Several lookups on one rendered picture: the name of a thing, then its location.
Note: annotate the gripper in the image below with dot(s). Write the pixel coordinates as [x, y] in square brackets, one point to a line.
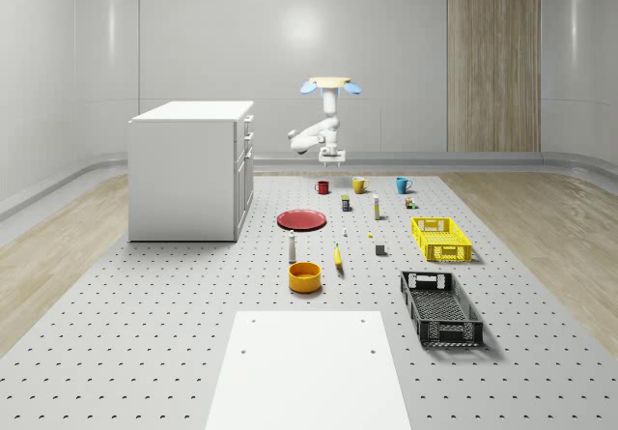
[333, 154]

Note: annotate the red mug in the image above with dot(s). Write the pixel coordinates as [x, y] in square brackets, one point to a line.
[322, 188]

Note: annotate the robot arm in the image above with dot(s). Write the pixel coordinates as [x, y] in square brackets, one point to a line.
[329, 106]

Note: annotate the yellow mug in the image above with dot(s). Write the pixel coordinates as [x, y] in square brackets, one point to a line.
[358, 186]

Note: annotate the flat-sided can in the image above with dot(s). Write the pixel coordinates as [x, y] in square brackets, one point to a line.
[345, 203]

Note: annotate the yellow and white box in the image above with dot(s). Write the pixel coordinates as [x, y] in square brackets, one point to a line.
[376, 208]

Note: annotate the red plate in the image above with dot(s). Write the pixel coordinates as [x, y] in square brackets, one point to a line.
[301, 220]

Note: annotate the blue mug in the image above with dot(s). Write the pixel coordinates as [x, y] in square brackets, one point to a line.
[402, 186]

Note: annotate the puzzle cube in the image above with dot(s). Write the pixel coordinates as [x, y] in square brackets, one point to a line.
[411, 203]

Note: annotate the small white bottle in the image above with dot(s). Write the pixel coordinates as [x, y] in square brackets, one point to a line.
[292, 249]

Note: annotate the banana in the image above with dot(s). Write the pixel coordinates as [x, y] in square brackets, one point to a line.
[338, 257]

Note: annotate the grey cube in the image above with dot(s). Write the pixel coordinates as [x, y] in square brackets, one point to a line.
[380, 249]

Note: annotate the yellow bowl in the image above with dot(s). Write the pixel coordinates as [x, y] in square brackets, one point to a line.
[304, 281]

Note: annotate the yellow basket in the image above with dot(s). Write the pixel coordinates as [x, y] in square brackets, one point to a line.
[441, 252]

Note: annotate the white cabinet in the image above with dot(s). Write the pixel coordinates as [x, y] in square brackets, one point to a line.
[181, 179]

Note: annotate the dark grey basket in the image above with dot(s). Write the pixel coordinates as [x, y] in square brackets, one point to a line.
[451, 335]

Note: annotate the white board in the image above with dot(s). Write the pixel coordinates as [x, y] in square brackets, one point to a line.
[309, 372]

